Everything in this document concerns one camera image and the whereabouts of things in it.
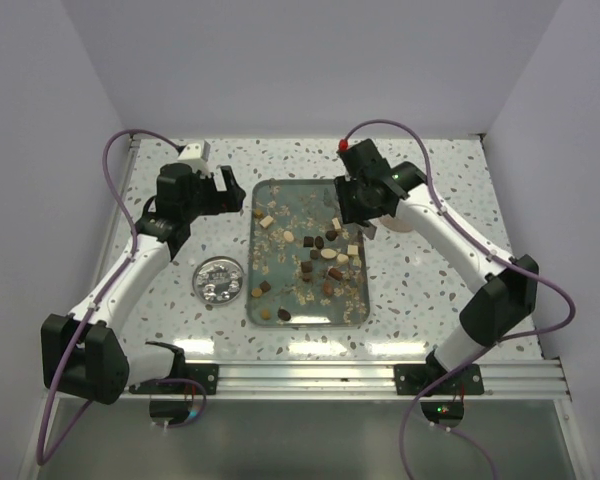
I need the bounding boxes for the dark cube chocolate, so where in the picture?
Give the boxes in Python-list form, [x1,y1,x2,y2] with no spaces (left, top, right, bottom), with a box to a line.
[301,261,313,273]

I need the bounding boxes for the floral blue serving tray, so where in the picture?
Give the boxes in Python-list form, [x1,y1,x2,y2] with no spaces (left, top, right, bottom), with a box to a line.
[246,179,370,328]

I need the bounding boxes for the white oval chocolate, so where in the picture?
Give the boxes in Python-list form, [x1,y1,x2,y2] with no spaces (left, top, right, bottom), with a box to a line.
[320,248,338,260]

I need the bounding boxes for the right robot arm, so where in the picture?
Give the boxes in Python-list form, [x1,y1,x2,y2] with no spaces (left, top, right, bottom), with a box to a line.
[334,139,539,393]

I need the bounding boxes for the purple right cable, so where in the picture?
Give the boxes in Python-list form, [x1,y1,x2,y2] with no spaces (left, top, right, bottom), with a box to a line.
[342,118,576,480]

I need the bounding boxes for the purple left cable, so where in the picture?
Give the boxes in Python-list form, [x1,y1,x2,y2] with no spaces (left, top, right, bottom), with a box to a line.
[35,129,207,464]

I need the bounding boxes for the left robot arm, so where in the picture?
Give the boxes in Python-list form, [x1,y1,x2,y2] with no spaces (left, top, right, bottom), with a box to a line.
[41,162,246,405]

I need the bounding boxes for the silver embossed tin lid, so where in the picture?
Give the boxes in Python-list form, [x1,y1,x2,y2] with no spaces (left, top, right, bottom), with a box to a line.
[192,256,245,307]

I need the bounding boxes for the white round swirl chocolate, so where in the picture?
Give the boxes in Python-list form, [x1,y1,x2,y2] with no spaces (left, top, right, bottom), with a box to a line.
[283,231,295,243]

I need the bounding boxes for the metal serving tongs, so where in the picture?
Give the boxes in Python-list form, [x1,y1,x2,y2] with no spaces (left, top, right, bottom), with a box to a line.
[322,195,381,239]

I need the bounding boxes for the purple cable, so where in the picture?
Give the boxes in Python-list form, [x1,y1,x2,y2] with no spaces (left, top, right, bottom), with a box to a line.
[342,118,576,480]
[35,129,207,464]

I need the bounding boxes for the round tin container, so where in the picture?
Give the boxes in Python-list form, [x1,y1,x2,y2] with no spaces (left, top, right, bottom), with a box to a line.
[380,215,413,233]

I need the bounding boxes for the milk rectangular chocolate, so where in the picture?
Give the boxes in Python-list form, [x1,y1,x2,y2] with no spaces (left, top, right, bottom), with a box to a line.
[328,268,343,281]

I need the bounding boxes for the white rectangular chocolate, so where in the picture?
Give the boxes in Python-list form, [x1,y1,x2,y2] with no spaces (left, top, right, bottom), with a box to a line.
[260,216,274,229]

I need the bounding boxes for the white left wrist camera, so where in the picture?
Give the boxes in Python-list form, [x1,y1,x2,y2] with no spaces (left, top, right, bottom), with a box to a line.
[178,140,211,177]

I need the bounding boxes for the aluminium frame rail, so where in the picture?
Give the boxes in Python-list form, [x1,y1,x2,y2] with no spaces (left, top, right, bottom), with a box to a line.
[186,360,570,400]

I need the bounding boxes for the dark ridged oval chocolate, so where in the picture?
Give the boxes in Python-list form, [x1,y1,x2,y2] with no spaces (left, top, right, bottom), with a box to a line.
[278,308,291,321]

